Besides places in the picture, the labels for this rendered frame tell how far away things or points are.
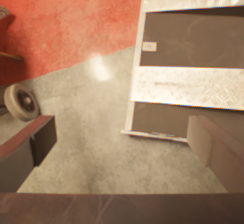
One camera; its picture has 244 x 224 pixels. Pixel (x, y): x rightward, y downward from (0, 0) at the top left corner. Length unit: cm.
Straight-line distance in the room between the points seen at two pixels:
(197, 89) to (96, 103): 52
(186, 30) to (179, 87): 33
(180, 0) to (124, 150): 85
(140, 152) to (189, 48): 60
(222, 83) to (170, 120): 30
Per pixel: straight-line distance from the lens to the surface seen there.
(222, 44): 108
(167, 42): 103
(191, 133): 16
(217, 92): 91
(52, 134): 16
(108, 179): 98
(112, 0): 121
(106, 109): 95
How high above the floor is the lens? 93
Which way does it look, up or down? 79 degrees down
